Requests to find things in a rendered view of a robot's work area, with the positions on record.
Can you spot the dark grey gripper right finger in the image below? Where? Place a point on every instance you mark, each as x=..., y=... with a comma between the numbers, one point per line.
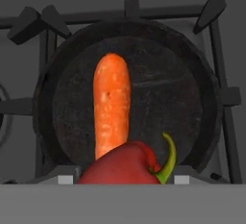
x=185, y=172

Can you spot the orange carrot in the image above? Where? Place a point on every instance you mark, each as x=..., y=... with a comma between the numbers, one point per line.
x=111, y=103

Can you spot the grey hob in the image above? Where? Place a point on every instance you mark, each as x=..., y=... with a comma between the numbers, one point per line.
x=19, y=70

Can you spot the black round pan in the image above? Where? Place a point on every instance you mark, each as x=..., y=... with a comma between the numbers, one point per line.
x=166, y=103

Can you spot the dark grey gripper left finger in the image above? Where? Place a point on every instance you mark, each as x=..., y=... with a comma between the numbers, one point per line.
x=65, y=172

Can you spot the red bell pepper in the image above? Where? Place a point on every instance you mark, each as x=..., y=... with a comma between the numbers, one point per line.
x=121, y=167

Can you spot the black hob grate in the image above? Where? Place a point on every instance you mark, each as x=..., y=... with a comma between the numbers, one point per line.
x=221, y=70

